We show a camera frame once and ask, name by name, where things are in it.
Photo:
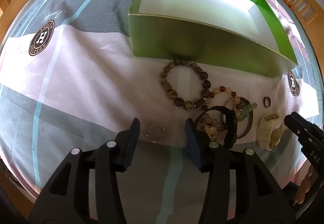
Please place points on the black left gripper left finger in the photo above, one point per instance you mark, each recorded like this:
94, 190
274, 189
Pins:
65, 197

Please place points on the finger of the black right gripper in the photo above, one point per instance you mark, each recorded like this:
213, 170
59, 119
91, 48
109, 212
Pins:
308, 134

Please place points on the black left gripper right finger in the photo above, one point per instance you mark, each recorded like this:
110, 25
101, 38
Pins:
240, 187

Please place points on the cream white wrist watch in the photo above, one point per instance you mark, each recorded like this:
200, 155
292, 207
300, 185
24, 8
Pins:
269, 132

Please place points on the black wrist watch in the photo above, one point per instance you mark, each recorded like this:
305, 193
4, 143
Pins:
231, 124

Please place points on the dark bangle with green charm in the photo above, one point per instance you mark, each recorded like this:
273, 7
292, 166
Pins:
244, 110

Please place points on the person's right hand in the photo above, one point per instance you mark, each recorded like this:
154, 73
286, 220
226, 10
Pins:
304, 187

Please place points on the plaid bed sheet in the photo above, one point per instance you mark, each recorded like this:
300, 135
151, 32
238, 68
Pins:
70, 79

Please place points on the wooden footboard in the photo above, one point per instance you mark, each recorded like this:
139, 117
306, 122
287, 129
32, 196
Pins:
310, 15

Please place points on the green cardboard box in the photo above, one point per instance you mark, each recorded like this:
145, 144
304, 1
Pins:
239, 34

